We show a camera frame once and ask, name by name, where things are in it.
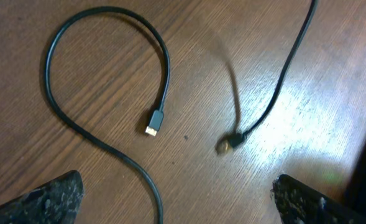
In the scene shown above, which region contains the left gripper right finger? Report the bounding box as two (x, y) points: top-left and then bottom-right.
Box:
(271, 174), (366, 224)

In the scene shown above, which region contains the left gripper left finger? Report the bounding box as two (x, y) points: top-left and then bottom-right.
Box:
(0, 170), (84, 224)

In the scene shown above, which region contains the short black cable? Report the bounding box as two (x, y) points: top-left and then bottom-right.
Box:
(44, 6), (172, 224)

